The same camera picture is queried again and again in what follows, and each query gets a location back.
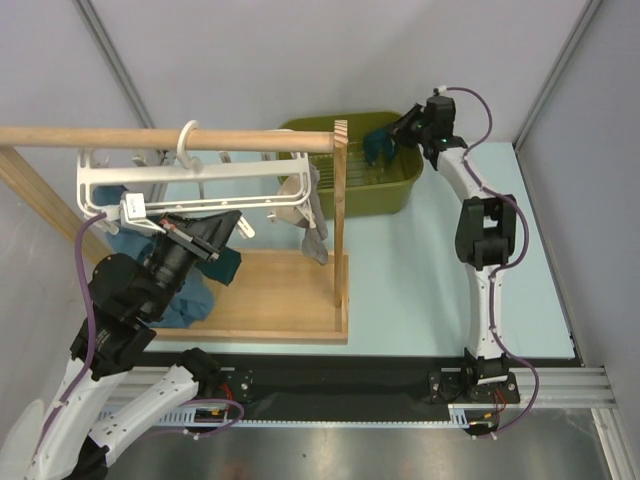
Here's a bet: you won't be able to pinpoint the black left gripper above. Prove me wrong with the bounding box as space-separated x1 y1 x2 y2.
145 209 245 317

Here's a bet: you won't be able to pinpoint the dark green socks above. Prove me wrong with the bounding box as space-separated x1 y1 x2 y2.
362 127 400 167

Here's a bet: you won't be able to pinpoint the green christmas reindeer sock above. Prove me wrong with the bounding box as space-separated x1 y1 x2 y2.
196 247 242 286

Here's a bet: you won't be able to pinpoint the blue sock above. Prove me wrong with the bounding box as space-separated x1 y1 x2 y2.
89 185 216 330

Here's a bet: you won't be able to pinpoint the white plastic clip hanger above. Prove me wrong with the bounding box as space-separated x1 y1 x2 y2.
76 121 334 233

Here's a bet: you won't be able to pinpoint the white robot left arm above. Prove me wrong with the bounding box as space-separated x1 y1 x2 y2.
1 210 245 479

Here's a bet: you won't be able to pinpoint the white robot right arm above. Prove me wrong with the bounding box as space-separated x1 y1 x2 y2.
386 89 520 408

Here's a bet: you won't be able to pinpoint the olive green plastic bin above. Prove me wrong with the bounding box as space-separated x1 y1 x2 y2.
281 111 424 217

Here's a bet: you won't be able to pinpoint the grey beige sock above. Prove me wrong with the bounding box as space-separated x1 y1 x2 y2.
271 165 328 265

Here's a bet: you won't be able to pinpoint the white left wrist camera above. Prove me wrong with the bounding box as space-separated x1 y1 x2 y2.
120 192 164 235

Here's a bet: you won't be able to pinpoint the wooden rack frame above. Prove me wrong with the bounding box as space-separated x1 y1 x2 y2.
0 119 350 346

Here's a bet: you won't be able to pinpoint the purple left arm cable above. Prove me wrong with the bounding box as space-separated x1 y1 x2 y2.
39 212 109 439

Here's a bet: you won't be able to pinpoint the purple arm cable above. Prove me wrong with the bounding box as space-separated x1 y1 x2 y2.
39 212 109 439
447 85 541 441

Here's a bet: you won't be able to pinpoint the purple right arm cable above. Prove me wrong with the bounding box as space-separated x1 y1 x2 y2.
447 85 541 441

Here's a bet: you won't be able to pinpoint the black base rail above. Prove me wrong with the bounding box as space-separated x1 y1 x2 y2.
119 352 614 439

